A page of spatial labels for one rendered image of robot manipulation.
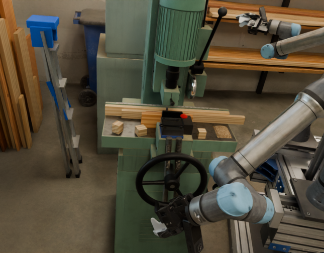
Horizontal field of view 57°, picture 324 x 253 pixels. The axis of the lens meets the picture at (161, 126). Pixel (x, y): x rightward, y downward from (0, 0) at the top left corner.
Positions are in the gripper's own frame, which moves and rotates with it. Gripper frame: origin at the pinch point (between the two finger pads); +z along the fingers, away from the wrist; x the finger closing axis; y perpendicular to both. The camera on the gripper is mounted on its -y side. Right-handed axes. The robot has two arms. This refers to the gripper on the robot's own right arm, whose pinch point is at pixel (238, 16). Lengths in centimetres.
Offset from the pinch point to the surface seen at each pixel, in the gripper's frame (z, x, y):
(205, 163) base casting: -24, -11, 89
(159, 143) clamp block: -11, -39, 93
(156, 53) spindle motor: 4, -48, 61
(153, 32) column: 18, -40, 47
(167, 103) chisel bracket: -2, -31, 74
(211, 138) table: -23, -19, 78
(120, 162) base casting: 7, -28, 106
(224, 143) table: -29, -16, 78
